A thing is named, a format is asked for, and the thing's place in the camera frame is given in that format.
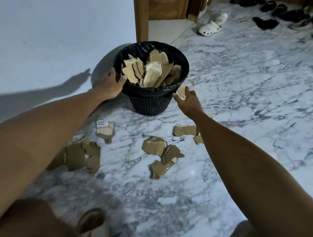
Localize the person's left forearm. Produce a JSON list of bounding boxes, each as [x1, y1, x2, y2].
[[0, 89, 103, 218]]

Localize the black bin with liner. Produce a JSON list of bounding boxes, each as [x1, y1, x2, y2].
[[113, 41, 190, 117]]

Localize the brown paper pieces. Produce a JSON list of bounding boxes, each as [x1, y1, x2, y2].
[[46, 119, 205, 180]]

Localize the wooden door frame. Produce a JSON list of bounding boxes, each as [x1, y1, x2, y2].
[[134, 0, 209, 43]]

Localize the row of dark shoes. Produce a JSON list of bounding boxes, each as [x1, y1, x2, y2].
[[229, 0, 313, 32]]

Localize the person's right hand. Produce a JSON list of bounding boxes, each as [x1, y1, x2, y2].
[[172, 87, 204, 120]]

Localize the person's right forearm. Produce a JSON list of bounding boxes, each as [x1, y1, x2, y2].
[[194, 113, 313, 237]]

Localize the white clog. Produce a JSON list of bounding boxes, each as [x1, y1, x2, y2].
[[197, 11, 231, 37]]

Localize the person's left hand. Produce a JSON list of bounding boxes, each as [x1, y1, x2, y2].
[[92, 68, 127, 101]]

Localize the person's left white sandal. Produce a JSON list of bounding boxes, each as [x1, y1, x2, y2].
[[77, 208, 109, 237]]

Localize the small torn paper piece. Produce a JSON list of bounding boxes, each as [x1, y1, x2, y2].
[[178, 84, 187, 101]]

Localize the torn brown paper handful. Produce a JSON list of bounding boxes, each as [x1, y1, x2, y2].
[[142, 61, 163, 88], [122, 54, 145, 85], [162, 64, 182, 86], [148, 49, 170, 64]]

